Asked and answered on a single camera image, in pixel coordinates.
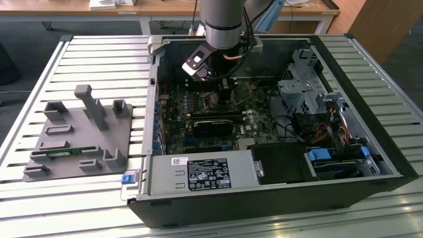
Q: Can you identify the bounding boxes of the metal socket cover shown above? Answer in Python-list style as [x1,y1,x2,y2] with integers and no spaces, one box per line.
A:
[233,79,261,110]

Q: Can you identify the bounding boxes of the silver CPU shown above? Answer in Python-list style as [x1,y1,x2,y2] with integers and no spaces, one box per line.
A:
[206,93,222,109]

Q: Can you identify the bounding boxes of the CPU socket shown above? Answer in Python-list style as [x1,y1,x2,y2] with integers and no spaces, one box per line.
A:
[202,91,238,112]

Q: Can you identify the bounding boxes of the green motherboard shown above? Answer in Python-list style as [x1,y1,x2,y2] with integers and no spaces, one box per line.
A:
[154,78,282,155]

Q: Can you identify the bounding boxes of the silver drive cage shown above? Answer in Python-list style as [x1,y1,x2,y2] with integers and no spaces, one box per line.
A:
[277,48,333,115]

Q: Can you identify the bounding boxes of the black graphics card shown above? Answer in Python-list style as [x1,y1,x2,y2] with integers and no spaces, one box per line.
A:
[193,119,234,137]

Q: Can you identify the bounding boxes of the silver chipset heatsink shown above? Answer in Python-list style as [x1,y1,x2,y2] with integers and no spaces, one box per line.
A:
[238,138,258,150]

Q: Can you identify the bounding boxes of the black flat device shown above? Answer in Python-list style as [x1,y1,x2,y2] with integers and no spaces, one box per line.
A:
[321,0,341,11]

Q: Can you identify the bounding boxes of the black plastic shroud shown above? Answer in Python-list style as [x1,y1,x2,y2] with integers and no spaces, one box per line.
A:
[250,143,321,186]

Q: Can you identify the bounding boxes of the blue disk carrier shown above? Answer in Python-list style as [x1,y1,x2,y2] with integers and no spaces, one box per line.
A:
[306,147,334,163]

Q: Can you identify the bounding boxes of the plain white box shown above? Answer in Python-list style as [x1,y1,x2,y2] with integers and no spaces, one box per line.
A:
[89,0,118,11]

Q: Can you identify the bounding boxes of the silver power supply unit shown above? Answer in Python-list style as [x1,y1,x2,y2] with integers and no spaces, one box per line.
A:
[137,150,262,200]

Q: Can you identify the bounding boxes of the wooden cabinet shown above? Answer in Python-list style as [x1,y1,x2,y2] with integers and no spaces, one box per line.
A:
[330,0,423,65]

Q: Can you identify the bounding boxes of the grey parts rack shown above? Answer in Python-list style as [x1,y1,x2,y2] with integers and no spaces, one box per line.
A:
[22,84,134,183]

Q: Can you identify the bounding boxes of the black hard disk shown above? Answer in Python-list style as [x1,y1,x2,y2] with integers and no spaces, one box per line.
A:
[313,160,365,179]

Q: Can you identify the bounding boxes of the wooden desk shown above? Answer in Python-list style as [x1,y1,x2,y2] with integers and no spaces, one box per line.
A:
[0,0,342,35]

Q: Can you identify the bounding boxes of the green RAM stick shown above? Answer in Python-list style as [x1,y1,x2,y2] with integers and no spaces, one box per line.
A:
[33,146,101,158]

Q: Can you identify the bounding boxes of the black open PC case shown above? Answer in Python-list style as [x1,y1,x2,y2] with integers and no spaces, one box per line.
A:
[127,34,422,229]

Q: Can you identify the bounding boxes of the white-rimmed wrist camera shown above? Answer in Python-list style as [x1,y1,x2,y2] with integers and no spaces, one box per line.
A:
[182,44,217,82]

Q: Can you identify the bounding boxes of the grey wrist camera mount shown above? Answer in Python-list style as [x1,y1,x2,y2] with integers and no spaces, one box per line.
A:
[244,37,265,55]

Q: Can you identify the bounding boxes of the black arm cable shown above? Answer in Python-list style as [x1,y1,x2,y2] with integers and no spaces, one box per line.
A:
[241,6,258,65]

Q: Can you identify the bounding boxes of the red yellow orange wires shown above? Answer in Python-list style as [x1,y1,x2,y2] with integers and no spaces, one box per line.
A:
[310,122,353,146]

